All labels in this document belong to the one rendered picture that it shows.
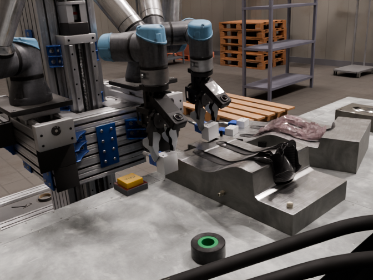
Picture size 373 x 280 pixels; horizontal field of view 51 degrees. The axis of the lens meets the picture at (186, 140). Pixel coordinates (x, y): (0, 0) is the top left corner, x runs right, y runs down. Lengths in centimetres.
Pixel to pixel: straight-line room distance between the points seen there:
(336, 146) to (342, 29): 686
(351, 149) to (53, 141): 99
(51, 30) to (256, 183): 106
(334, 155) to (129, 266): 77
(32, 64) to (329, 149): 105
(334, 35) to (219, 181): 725
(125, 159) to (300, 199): 89
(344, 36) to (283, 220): 725
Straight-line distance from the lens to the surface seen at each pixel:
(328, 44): 832
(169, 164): 109
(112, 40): 108
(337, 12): 820
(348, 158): 137
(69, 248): 104
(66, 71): 168
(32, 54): 149
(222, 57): 864
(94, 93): 173
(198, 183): 120
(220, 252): 91
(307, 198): 107
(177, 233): 103
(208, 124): 136
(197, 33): 123
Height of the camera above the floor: 136
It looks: 20 degrees down
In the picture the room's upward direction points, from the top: 3 degrees counter-clockwise
